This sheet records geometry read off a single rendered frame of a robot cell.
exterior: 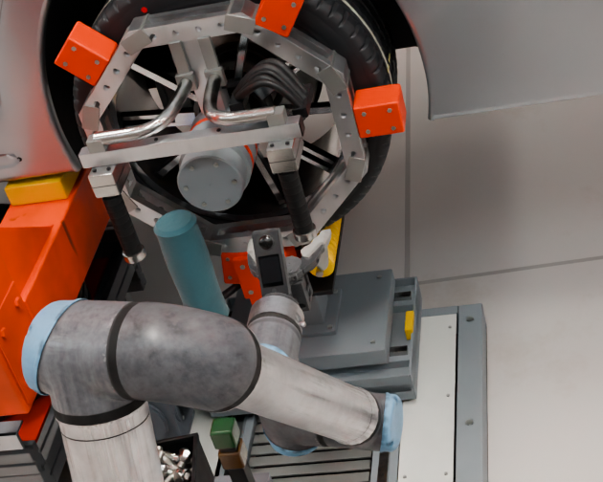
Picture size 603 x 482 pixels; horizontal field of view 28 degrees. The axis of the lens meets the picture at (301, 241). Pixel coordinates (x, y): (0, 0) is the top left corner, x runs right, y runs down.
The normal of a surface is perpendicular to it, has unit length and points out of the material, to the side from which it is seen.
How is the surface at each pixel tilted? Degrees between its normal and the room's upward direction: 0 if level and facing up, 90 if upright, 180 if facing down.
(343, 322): 0
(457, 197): 0
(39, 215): 0
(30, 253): 90
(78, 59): 90
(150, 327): 27
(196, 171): 90
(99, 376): 78
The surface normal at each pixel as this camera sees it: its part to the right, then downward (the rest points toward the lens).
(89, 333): -0.38, -0.41
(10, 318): 0.97, -0.12
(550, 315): -0.23, -0.79
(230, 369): 0.59, 0.07
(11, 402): -0.11, 0.60
